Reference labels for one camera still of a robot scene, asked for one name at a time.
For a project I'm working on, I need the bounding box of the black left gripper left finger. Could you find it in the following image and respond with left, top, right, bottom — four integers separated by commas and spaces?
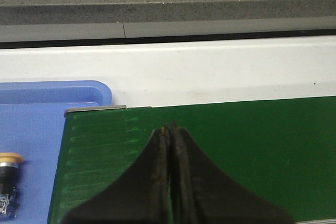
61, 127, 170, 223

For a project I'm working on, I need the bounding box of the grey speckled stone counter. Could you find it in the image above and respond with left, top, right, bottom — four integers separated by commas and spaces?
1, 0, 335, 42

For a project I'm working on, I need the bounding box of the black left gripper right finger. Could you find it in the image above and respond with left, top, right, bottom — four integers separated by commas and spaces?
170, 124, 294, 223

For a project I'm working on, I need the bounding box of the yellow push button switch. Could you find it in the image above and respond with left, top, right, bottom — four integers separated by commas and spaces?
1, 152, 24, 220

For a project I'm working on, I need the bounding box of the green conveyor belt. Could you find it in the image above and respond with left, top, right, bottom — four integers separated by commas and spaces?
48, 97, 335, 223

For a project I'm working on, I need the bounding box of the blue plastic tray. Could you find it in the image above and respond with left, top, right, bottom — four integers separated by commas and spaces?
1, 80, 112, 223

